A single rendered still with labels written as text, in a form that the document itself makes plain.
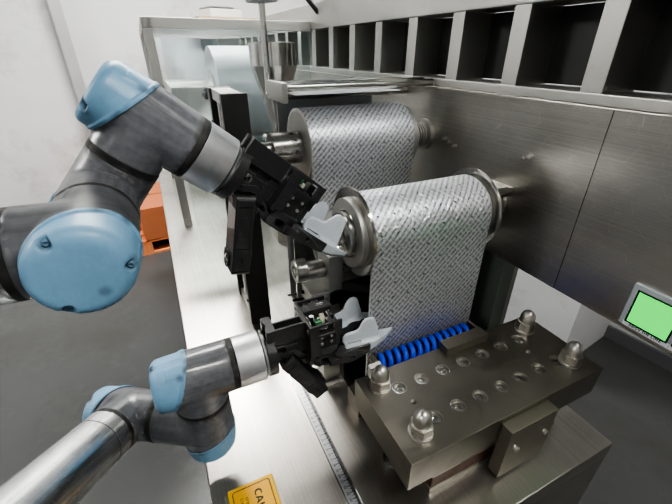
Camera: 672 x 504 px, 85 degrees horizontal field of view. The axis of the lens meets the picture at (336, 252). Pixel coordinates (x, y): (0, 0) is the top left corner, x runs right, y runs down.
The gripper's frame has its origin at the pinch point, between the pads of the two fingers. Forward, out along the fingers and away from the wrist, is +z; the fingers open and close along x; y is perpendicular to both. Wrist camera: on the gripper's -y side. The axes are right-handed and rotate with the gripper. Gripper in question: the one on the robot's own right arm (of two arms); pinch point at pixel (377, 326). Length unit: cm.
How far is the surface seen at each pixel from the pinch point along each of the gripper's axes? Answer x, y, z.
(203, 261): 71, -19, -23
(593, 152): -8.6, 28.8, 30.1
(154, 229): 270, -87, -46
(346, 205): 6.0, 20.9, -3.4
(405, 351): -3.1, -4.9, 4.2
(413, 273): -0.3, 9.4, 6.2
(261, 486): -8.0, -16.6, -24.4
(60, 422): 113, -109, -96
